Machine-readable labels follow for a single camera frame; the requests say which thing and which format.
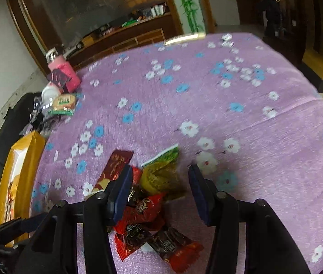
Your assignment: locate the purple floral tablecloth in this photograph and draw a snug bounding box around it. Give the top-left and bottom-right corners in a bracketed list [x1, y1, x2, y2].
[29, 31, 323, 274]

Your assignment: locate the golden wooden cabinet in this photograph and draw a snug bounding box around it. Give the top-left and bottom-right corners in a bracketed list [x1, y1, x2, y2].
[301, 0, 323, 82]

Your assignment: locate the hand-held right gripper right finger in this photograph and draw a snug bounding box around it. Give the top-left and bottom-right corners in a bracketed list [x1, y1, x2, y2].
[188, 164, 312, 274]

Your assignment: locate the dark red gold snack packet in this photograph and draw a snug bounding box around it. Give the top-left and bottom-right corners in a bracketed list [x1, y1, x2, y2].
[84, 149, 135, 200]

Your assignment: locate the clear plastic bag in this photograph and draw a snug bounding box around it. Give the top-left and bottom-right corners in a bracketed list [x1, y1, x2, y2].
[21, 97, 65, 136]

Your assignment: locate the green bamboo wall painting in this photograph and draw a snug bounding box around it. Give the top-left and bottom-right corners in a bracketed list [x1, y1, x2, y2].
[173, 0, 205, 33]

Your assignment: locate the dark brown red snack packet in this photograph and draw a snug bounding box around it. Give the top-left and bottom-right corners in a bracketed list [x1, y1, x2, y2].
[147, 228, 205, 274]

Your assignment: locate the white remote control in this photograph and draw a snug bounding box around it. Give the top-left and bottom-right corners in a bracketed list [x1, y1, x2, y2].
[164, 32, 206, 46]

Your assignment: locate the green yellow snack packet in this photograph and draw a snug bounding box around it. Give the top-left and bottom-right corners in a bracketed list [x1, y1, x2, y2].
[141, 144, 186, 202]

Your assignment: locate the yellow cardboard box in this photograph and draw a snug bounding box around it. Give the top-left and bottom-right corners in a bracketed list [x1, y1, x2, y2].
[0, 131, 46, 247]

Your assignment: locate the brown wooden counter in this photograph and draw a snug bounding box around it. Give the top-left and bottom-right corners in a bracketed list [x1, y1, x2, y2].
[64, 11, 185, 69]

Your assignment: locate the brown wooden door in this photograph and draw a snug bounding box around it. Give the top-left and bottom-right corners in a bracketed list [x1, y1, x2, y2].
[231, 0, 265, 26]

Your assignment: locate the white cup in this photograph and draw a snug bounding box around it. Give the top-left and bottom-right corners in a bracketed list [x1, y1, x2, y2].
[41, 82, 62, 103]

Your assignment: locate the dark hanging jacket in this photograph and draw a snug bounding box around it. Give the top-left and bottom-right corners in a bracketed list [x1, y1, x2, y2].
[257, 0, 282, 37]

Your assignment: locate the wooden stair railing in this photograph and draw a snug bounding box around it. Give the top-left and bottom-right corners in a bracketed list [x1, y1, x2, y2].
[276, 0, 305, 37]

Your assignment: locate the green biscuit packet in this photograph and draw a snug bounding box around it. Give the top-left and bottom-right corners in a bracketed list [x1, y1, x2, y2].
[47, 93, 83, 116]

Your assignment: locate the black padded chair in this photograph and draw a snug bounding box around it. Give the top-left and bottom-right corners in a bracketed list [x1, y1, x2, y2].
[0, 91, 40, 229]

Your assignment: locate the small white dotted cube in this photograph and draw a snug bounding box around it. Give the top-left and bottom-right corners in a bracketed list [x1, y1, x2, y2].
[220, 33, 233, 47]

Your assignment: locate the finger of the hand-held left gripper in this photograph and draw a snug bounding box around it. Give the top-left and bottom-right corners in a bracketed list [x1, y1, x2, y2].
[0, 215, 48, 240]

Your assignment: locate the pink knit-sleeved bottle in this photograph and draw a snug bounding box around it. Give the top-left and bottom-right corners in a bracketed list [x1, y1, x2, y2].
[46, 47, 81, 93]

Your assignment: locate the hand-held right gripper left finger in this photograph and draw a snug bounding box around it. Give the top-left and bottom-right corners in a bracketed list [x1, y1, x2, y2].
[14, 164, 135, 274]

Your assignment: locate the dark patterned tag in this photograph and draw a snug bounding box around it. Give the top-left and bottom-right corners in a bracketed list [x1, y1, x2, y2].
[47, 70, 72, 87]

